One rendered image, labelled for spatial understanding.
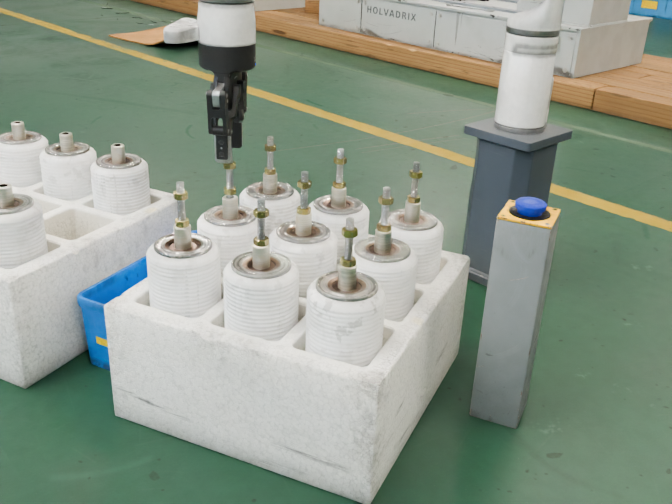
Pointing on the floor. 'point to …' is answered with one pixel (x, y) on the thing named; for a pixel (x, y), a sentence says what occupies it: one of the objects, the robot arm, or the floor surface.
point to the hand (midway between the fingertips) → (229, 145)
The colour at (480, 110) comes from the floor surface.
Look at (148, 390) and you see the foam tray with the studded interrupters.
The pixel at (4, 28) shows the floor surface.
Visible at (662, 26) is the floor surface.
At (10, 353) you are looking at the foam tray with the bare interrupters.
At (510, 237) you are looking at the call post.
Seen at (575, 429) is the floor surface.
